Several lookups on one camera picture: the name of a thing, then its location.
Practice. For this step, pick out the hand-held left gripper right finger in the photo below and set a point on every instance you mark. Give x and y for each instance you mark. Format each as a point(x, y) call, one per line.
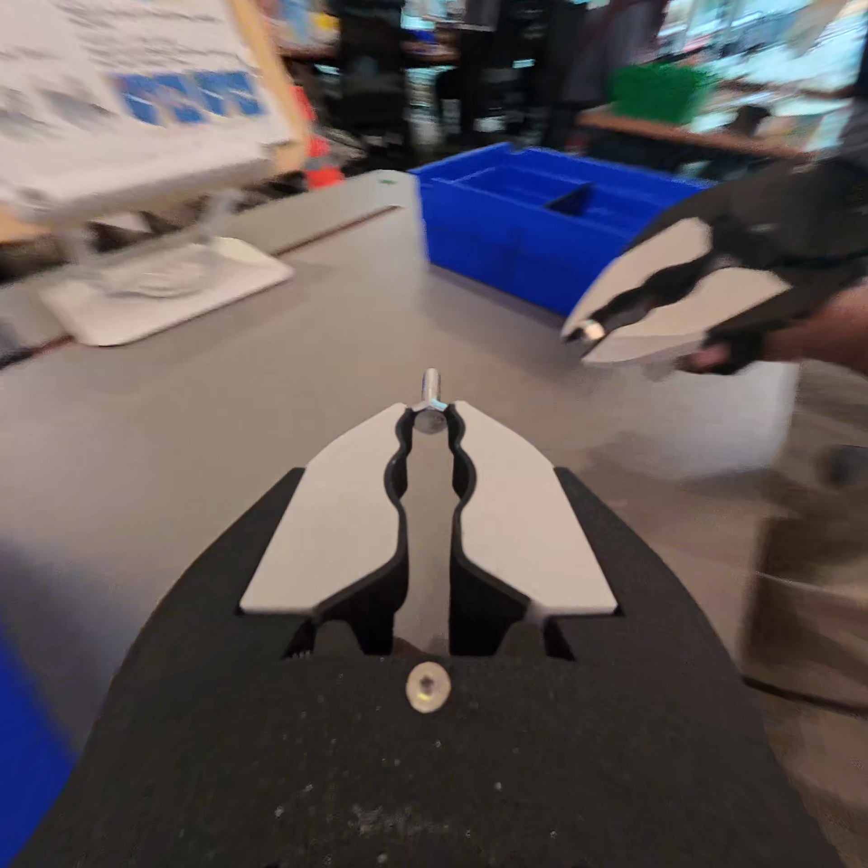
point(536, 543)

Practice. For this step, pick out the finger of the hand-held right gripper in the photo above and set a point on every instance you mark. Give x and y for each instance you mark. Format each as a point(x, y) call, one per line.
point(692, 319)
point(638, 271)

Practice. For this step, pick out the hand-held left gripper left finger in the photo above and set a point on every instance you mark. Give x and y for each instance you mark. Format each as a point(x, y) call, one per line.
point(319, 543)

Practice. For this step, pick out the blue divided storage bin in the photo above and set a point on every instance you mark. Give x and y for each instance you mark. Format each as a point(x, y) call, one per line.
point(502, 251)

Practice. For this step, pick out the person's right hand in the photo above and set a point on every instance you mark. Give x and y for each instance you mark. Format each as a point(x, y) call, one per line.
point(834, 339)

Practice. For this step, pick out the brown wooden table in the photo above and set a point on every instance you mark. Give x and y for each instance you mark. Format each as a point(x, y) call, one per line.
point(678, 136)

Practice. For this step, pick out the green storage bin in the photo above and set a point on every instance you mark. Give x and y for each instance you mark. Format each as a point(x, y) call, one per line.
point(658, 95)

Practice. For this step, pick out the white document stand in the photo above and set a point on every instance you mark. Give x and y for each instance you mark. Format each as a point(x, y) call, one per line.
point(204, 305)

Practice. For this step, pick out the orange striped traffic cone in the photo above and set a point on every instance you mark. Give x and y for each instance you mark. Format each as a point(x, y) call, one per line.
point(322, 163)

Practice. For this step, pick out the black office chair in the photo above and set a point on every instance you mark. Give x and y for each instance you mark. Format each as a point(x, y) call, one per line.
point(366, 68)

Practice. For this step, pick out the instruction sheet on stand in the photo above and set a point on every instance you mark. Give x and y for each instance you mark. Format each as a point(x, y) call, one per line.
point(278, 95)

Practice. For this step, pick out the white instruction board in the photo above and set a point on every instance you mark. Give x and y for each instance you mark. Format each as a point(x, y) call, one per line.
point(82, 82)

